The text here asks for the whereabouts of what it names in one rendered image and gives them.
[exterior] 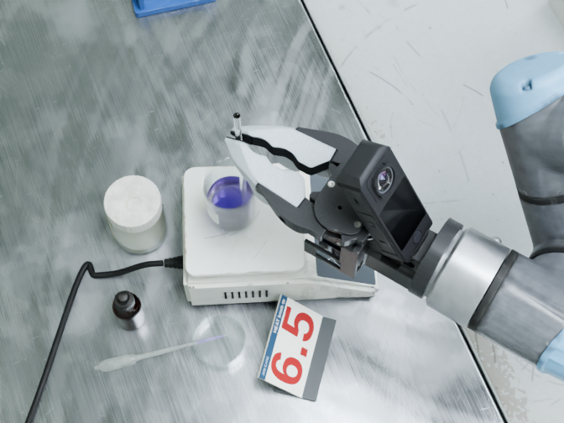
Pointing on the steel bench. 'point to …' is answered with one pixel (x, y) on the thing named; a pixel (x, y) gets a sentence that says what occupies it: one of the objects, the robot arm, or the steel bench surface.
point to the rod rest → (163, 6)
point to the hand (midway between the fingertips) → (240, 138)
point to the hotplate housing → (194, 292)
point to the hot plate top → (260, 244)
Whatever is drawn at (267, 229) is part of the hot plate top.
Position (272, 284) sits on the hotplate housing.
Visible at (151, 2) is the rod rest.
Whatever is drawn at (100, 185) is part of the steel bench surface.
